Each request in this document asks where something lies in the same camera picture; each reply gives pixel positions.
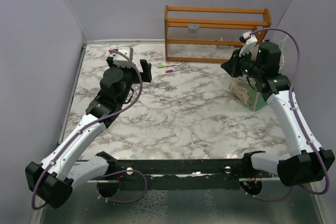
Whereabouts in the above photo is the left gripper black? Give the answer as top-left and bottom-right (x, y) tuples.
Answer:
(108, 57), (151, 105)

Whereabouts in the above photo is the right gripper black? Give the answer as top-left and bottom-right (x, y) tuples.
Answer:
(220, 47), (263, 80)

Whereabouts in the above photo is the green paper bag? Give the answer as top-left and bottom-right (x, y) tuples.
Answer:
(229, 41), (289, 112)

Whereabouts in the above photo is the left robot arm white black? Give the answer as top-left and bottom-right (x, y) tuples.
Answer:
(25, 52), (152, 210)

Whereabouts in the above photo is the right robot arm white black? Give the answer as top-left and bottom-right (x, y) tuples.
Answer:
(221, 39), (335, 187)

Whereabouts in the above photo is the green capped marker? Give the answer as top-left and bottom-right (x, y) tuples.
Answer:
(156, 63), (182, 69)

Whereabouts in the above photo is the small clear plastic cup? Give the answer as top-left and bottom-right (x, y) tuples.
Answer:
(188, 24), (200, 35)

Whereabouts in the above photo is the orange wooden rack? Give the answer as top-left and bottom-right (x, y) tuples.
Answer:
(164, 5), (272, 63)

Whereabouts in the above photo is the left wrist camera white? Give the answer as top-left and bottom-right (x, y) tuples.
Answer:
(109, 46), (133, 68)

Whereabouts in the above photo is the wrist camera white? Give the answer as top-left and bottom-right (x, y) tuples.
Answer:
(239, 32), (258, 57)
(109, 46), (133, 68)

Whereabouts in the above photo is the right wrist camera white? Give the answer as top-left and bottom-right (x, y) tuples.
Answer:
(239, 32), (258, 57)

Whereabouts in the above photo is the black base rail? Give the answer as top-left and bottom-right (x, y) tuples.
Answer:
(97, 152), (271, 190)

